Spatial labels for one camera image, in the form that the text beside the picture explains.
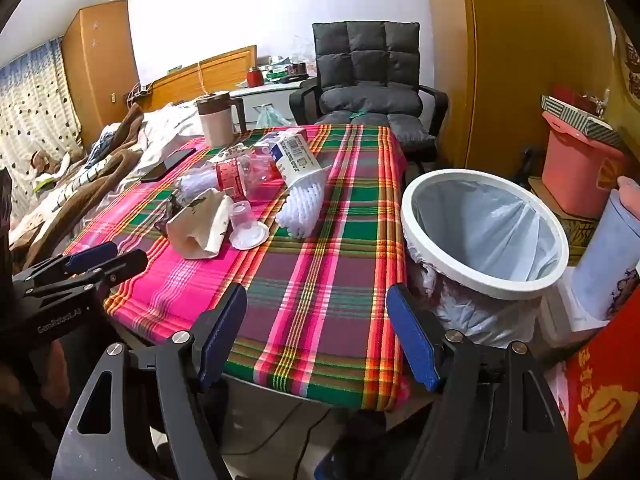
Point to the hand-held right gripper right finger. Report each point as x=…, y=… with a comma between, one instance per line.
x=415, y=340

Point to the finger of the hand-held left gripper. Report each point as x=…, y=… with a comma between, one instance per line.
x=122, y=266
x=92, y=256

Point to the patterned paper cup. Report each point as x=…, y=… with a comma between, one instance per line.
x=200, y=225

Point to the grey quilted chair cushion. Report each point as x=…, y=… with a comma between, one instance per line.
x=365, y=60

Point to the white bedside table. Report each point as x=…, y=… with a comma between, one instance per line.
x=270, y=97

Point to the large wooden wardrobe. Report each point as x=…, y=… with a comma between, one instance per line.
x=525, y=60

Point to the plaid tablecloth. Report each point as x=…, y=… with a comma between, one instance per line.
x=310, y=285

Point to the purple white drink carton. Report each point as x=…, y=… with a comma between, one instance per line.
x=290, y=135
x=300, y=160

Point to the pale blue cylindrical container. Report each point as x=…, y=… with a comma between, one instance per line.
x=605, y=260

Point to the gold patterned bag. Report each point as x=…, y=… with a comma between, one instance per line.
x=627, y=60

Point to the dark patterned tin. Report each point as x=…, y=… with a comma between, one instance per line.
x=299, y=69

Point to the white brown lidded mug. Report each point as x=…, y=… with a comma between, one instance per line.
x=215, y=125

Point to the plastic bottle red label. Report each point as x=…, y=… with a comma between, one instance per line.
x=230, y=175

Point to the dotted curtain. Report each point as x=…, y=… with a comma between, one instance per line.
x=35, y=105

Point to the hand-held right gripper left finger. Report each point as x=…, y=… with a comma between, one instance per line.
x=220, y=335

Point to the wooden cabinet star stickers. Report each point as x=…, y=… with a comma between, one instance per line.
x=95, y=60

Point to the white quilt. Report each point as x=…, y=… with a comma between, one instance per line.
x=170, y=130

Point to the pale green plastic bag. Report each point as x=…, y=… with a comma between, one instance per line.
x=272, y=117

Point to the patterned cardboard box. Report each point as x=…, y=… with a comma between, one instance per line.
x=575, y=235

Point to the pale blue bin liner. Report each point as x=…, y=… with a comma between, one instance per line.
x=480, y=230

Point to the striped box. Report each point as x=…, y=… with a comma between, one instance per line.
x=595, y=127

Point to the clear plastic bag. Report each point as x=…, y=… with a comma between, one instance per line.
x=300, y=50

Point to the brown blanket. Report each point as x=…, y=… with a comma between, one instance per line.
x=75, y=200

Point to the wooden bed headboard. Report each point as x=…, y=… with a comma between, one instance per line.
x=220, y=72

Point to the green white box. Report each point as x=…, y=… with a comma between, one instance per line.
x=277, y=72

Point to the white round trash bin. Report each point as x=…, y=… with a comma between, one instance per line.
x=500, y=292

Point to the black smartphone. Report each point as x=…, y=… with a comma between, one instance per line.
x=167, y=165

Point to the blue striped cloth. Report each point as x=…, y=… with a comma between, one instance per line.
x=105, y=160

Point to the clear plastic cup lid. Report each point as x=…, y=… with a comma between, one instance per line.
x=247, y=235

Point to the small teal packet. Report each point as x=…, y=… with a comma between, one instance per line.
x=360, y=114

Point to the red box gold print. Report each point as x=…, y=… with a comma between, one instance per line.
x=605, y=390

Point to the black office chair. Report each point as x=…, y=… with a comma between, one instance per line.
x=305, y=95

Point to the pink bucket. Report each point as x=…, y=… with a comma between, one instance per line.
x=575, y=170

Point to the red thermos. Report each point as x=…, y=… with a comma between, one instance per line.
x=255, y=77

